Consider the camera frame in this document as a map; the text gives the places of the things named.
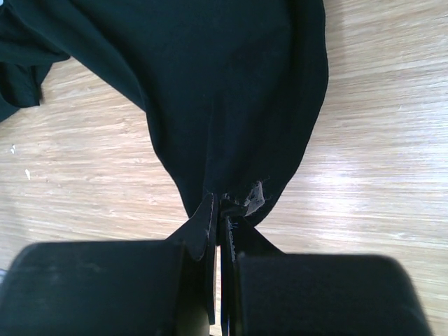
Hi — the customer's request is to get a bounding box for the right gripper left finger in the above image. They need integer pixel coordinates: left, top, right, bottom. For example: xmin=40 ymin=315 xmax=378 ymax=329
xmin=0 ymin=192 xmax=220 ymax=336

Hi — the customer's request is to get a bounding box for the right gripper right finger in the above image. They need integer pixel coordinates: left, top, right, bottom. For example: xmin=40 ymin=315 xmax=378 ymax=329
xmin=219 ymin=197 xmax=433 ymax=336

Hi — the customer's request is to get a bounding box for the black t shirt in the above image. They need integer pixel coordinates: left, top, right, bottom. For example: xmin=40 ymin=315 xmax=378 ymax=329
xmin=0 ymin=0 xmax=330 ymax=225

